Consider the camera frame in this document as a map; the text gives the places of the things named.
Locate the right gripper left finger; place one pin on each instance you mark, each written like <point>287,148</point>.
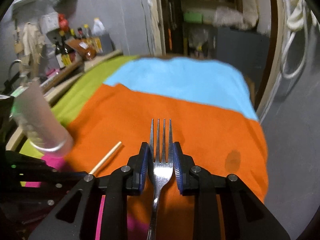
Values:
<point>128,180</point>

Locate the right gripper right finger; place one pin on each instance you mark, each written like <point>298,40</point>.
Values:
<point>193,180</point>

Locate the steel fork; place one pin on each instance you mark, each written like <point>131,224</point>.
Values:
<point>160,167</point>

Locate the lone wooden chopstick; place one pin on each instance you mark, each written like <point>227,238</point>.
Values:
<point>95,169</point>

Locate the white plastic utensil holder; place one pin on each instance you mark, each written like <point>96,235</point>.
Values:
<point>33,114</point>

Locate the multicolour striped cloth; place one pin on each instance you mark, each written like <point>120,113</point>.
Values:
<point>208,105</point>

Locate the wooden cutting board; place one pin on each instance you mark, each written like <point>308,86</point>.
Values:
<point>58,77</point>

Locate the large cooking oil jug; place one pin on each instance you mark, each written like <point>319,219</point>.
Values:
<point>101,38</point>

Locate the grey cabinet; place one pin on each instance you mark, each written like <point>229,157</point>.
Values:
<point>245,50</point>

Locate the dark sauce bottle yellow label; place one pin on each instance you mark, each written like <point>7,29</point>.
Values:
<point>67,56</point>

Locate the dark wine bottle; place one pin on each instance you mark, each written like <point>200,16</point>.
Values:
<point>58,54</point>

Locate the hanging beige towel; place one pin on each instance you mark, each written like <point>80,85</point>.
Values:
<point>33,42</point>

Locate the green box on shelf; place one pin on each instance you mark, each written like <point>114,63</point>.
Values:
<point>192,17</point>

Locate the clear plastic bag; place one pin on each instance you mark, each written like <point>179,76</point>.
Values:
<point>227,17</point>

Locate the white pillow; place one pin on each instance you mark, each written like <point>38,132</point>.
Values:
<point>250,14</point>

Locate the red plastic bag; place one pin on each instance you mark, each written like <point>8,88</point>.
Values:
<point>63,23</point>

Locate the white wall box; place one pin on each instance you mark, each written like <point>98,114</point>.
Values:
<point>49,22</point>

